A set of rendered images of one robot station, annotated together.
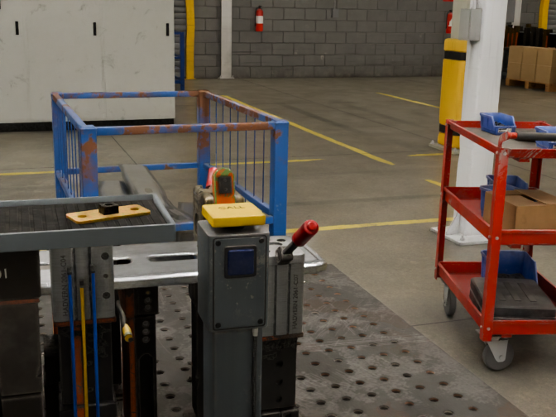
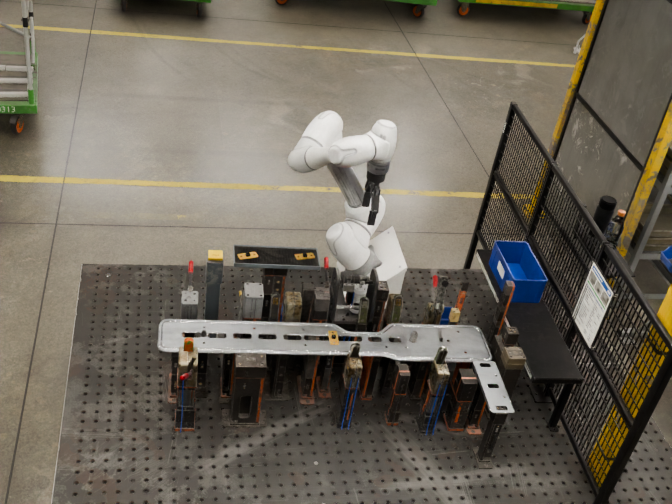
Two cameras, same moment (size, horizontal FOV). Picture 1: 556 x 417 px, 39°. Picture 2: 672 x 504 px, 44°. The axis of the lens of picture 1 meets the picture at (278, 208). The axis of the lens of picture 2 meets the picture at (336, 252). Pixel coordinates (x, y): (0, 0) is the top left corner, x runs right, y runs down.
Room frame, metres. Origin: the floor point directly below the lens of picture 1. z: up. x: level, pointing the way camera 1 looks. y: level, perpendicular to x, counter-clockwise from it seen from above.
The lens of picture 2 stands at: (3.65, 0.77, 3.26)
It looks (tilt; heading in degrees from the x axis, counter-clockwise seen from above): 35 degrees down; 184
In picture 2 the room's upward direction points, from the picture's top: 10 degrees clockwise
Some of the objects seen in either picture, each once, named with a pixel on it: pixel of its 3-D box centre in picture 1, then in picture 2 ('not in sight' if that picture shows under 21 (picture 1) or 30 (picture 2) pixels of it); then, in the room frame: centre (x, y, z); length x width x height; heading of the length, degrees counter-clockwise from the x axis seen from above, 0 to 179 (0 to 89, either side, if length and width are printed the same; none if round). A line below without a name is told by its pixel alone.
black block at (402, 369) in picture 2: not in sight; (397, 395); (1.12, 0.93, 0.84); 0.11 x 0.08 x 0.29; 17
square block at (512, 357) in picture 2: not in sight; (504, 383); (0.94, 1.36, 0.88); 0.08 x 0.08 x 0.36; 17
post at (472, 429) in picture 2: not in sight; (479, 401); (1.04, 1.27, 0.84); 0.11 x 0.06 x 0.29; 17
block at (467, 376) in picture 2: not in sight; (460, 399); (1.05, 1.19, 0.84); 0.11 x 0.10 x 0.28; 17
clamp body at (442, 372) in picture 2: not in sight; (432, 397); (1.11, 1.07, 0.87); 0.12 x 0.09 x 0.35; 17
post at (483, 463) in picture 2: not in sight; (491, 434); (1.21, 1.32, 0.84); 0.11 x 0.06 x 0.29; 17
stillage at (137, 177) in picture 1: (157, 208); not in sight; (3.50, 0.55, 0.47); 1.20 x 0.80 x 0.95; 21
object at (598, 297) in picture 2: not in sight; (593, 305); (0.83, 1.62, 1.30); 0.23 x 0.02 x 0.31; 17
